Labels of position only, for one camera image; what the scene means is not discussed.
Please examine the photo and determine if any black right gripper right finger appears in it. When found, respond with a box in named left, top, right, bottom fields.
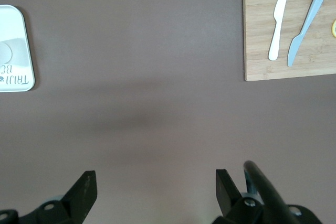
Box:
left=211, top=168, right=266, bottom=224

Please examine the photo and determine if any wooden cutting board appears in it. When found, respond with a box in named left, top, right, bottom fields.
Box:
left=243, top=0, right=336, bottom=82

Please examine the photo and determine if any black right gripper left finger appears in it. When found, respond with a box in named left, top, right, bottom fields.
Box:
left=35, top=170, right=98, bottom=224

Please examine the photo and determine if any grey plastic knife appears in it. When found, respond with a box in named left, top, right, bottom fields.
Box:
left=287, top=0, right=324, bottom=68

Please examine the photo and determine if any white plastic knife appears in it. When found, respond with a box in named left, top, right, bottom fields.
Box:
left=268, top=0, right=290, bottom=61

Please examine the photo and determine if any white plastic cup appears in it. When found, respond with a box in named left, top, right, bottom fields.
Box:
left=0, top=40, right=13, bottom=64

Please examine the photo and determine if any cream tray with bear print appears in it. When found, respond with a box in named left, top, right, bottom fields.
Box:
left=0, top=4, right=36, bottom=93

